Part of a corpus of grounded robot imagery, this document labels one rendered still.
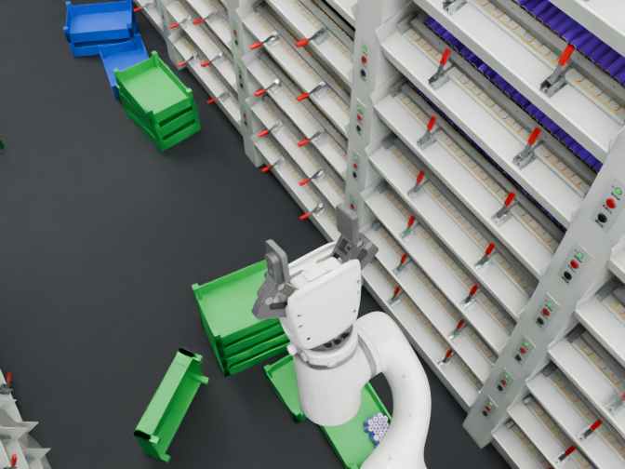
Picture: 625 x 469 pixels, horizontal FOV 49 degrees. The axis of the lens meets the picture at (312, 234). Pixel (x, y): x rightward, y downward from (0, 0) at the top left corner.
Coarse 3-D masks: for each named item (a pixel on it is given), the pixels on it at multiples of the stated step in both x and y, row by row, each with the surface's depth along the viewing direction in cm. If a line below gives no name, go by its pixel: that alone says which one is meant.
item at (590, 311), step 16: (608, 288) 139; (624, 288) 141; (576, 304) 139; (592, 304) 142; (608, 304) 141; (592, 320) 141; (608, 320) 140; (608, 336) 139; (624, 336) 138; (624, 352) 137
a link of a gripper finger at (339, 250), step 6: (342, 240) 79; (360, 240) 77; (336, 246) 80; (342, 246) 80; (354, 246) 78; (360, 246) 78; (336, 252) 79; (342, 252) 79; (348, 252) 78; (354, 252) 78; (336, 258) 80; (342, 258) 79; (348, 258) 78; (354, 258) 79
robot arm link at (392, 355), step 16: (368, 320) 92; (384, 320) 92; (368, 336) 90; (384, 336) 90; (400, 336) 91; (384, 352) 90; (400, 352) 90; (384, 368) 91; (400, 368) 90; (416, 368) 89; (400, 384) 91; (416, 384) 89; (400, 400) 91; (416, 400) 88; (400, 416) 89; (416, 416) 87; (400, 432) 87; (416, 432) 86; (384, 448) 87; (400, 448) 86; (416, 448) 86; (368, 464) 86; (384, 464) 85; (400, 464) 84; (416, 464) 85
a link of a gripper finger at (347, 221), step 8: (336, 208) 76; (344, 208) 75; (344, 216) 75; (352, 216) 74; (344, 224) 76; (352, 224) 75; (344, 232) 77; (352, 232) 76; (352, 240) 76; (368, 240) 79
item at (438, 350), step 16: (368, 272) 240; (384, 272) 238; (384, 288) 236; (400, 288) 226; (400, 304) 232; (400, 320) 230; (416, 320) 228; (416, 336) 226; (432, 336) 224; (432, 352) 223; (448, 352) 214; (448, 368) 219; (464, 368) 218; (464, 384) 216; (480, 384) 215; (464, 400) 214
